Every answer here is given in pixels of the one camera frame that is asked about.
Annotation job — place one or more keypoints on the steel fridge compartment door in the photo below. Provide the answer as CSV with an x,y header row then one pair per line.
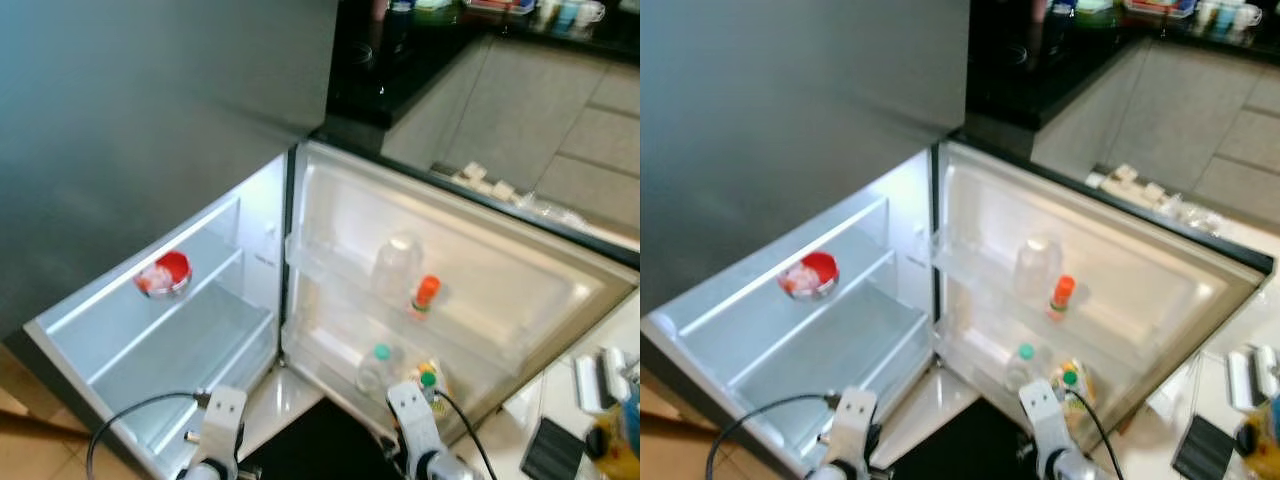
x,y
1160,270
520,270

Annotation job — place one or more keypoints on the pink food packet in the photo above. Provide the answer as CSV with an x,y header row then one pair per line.
x,y
797,282
153,280

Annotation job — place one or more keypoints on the red bowl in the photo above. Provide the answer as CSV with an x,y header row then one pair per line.
x,y
823,266
178,265

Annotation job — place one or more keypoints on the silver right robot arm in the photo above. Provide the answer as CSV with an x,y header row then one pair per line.
x,y
440,468
1070,468

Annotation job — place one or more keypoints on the glass fridge shelf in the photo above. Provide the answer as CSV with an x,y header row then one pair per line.
x,y
760,325
120,320
190,370
840,370

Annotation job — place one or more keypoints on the clear bubble wrap bundle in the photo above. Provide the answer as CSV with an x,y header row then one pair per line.
x,y
1205,212
555,210

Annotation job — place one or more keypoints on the grey white device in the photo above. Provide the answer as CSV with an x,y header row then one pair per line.
x,y
600,380
1250,380

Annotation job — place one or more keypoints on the grey kitchen cabinet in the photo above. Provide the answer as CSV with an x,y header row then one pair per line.
x,y
1190,110
540,110

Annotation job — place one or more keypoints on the stack of wooden slats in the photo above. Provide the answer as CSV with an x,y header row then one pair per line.
x,y
1125,178
470,175

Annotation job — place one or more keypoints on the steel freezer door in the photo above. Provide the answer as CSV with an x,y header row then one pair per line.
x,y
150,120
790,120

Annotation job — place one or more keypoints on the yellow blue machine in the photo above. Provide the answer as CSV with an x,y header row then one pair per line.
x,y
1262,450
615,455

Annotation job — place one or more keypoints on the orange capped bottle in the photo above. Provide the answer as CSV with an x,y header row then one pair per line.
x,y
428,290
1064,290

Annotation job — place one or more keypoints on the black square pad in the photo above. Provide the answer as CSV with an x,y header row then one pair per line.
x,y
1202,450
552,450

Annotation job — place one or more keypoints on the white mug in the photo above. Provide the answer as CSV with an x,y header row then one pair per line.
x,y
1248,14
590,12

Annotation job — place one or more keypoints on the clear plastic jar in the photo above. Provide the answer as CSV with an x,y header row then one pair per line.
x,y
397,265
1038,268

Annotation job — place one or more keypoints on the yellow juice carton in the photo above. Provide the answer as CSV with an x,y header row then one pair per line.
x,y
440,395
1083,395

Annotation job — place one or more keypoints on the red dish tray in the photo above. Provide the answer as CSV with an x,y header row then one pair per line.
x,y
1160,6
500,5

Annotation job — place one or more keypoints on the green capped clear bottle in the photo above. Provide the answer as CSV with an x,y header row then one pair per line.
x,y
1025,352
380,352

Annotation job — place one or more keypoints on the black kitchen counter top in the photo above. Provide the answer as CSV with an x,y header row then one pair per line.
x,y
1040,85
400,80

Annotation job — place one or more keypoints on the green container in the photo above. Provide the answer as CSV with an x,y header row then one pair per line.
x,y
1097,6
440,8

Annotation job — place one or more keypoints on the black floor mat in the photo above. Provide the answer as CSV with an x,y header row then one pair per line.
x,y
960,455
320,450

